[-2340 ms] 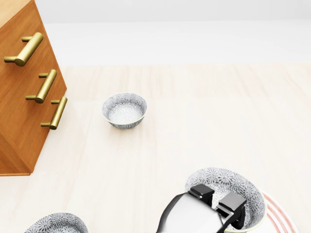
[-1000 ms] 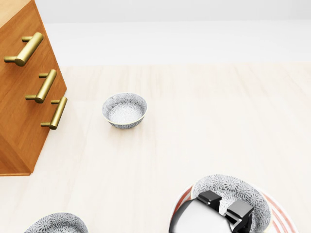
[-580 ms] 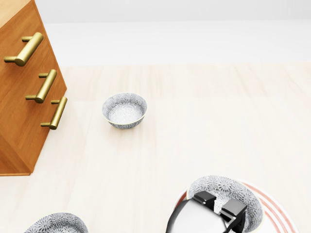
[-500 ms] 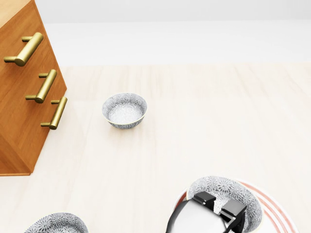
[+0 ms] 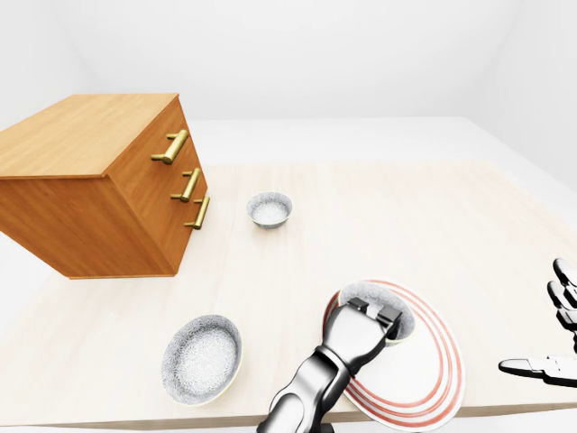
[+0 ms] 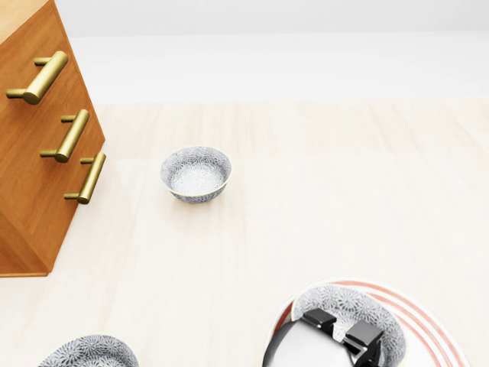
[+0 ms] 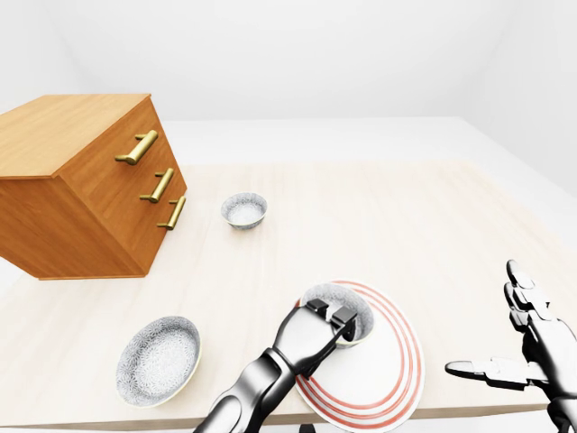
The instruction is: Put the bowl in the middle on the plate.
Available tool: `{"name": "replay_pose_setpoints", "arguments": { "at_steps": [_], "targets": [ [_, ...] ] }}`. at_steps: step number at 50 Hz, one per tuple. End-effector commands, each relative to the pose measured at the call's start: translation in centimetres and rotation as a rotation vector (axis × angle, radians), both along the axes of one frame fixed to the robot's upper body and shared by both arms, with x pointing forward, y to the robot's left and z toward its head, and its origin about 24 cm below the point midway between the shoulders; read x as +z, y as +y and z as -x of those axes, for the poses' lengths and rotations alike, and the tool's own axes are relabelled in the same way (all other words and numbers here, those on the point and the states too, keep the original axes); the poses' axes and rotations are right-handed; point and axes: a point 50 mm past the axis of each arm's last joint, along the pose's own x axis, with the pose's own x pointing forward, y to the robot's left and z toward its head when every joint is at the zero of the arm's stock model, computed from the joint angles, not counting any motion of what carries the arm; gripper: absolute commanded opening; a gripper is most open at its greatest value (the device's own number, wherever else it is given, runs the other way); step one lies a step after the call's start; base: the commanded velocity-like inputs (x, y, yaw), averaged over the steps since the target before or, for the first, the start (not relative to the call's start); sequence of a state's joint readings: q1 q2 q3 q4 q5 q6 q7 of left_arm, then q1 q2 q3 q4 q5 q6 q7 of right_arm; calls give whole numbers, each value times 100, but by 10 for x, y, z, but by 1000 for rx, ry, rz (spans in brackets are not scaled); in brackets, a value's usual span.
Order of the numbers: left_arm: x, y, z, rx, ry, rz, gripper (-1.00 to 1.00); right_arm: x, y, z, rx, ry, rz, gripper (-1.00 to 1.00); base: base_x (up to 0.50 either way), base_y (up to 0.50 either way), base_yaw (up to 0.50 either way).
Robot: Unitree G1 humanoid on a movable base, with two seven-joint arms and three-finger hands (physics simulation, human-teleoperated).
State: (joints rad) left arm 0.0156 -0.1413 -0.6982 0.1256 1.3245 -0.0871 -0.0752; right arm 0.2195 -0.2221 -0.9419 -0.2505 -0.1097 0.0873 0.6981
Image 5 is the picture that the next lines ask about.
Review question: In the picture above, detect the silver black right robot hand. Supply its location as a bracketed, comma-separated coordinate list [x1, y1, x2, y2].
[498, 257, 577, 389]

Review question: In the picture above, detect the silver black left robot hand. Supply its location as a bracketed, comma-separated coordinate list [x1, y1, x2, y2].
[320, 297, 404, 375]

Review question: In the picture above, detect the patterned grey bowl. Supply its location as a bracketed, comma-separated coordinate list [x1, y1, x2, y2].
[337, 280, 417, 347]
[245, 190, 294, 230]
[160, 314, 245, 409]

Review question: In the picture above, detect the white plate with red rings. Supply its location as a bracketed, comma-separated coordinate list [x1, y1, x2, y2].
[321, 279, 466, 428]

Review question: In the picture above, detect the wooden drawer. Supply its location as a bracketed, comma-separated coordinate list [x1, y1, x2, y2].
[155, 173, 212, 275]
[104, 97, 195, 219]
[133, 142, 205, 250]

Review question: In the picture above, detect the wooden cabinet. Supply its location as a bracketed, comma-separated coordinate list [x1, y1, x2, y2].
[0, 93, 212, 281]

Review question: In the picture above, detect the brass drawer handle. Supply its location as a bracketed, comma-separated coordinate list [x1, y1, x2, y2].
[150, 129, 190, 166]
[169, 167, 203, 204]
[183, 195, 212, 232]

